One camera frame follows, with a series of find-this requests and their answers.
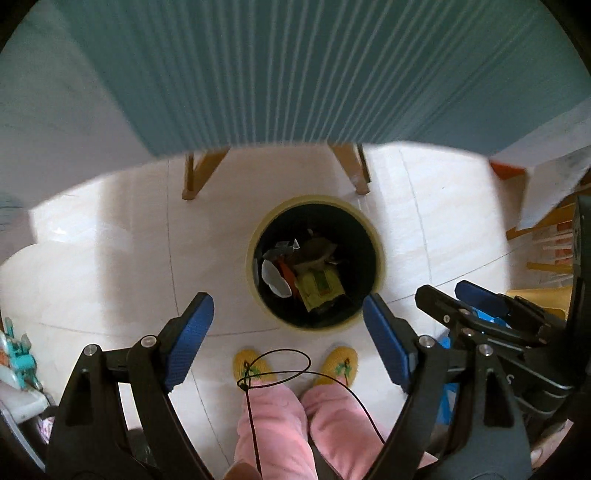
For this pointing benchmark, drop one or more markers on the person's yellow slipper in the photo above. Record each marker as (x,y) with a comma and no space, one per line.
(251,369)
(337,364)

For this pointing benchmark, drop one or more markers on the blue plastic stool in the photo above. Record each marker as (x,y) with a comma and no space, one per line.
(448,383)

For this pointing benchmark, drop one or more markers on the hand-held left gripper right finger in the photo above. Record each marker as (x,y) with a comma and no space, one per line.
(385,341)

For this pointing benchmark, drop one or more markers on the person's right yellow slipper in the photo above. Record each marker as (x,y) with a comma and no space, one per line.
(337,364)

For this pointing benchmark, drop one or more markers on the person's left yellow slipper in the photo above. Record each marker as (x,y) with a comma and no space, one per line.
(251,369)

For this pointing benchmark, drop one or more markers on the yellow plastic stool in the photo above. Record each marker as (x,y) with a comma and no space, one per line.
(531,293)

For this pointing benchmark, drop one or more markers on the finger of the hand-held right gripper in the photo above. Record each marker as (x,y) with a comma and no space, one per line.
(443,307)
(480,295)

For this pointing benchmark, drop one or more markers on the yellow green snack bag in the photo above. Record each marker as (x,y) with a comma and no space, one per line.
(318,288)

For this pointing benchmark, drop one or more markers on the wooden side table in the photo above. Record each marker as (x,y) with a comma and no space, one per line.
(508,168)

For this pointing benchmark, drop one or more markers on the table with blue tablecloth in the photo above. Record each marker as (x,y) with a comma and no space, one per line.
(277,69)

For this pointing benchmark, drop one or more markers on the wooden table leg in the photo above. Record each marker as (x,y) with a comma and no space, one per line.
(353,168)
(201,175)

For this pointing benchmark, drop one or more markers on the black round trash can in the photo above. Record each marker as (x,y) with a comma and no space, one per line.
(364,258)

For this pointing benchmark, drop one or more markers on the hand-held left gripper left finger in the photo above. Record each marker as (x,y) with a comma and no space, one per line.
(191,341)

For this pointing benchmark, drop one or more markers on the brown paper bag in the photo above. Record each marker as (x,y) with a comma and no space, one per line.
(316,251)

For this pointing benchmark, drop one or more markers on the teal plastic toy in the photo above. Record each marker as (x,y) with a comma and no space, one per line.
(18,360)

